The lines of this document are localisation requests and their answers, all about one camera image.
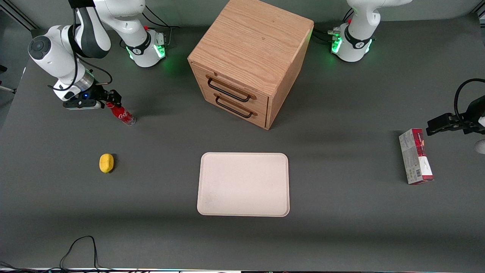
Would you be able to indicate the yellow lemon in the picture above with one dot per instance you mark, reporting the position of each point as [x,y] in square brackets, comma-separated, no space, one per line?
[106,163]

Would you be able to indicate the aluminium frame profile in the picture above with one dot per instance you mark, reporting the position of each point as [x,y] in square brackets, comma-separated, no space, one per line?
[17,17]

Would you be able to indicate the red coke bottle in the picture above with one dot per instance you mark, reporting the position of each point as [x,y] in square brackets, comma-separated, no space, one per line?
[123,115]

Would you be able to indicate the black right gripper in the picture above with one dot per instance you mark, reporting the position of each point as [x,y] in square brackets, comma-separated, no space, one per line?
[99,93]

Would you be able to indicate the wooden drawer cabinet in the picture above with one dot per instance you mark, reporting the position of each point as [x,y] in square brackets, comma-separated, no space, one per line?
[254,41]

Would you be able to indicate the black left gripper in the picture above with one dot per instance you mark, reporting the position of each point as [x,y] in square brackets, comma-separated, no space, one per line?
[465,122]

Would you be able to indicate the beige rectangular tray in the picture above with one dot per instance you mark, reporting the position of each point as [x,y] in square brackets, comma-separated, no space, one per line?
[243,184]

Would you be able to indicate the red plaid cardboard box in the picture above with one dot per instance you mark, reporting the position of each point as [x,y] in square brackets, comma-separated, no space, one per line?
[411,155]

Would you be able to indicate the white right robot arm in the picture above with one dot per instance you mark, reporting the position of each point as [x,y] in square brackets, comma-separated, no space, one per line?
[57,53]

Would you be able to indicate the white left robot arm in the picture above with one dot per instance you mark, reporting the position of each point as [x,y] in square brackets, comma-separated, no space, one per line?
[358,34]

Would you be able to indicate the wooden drawer front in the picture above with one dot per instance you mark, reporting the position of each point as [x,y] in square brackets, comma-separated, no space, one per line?
[235,81]
[261,118]

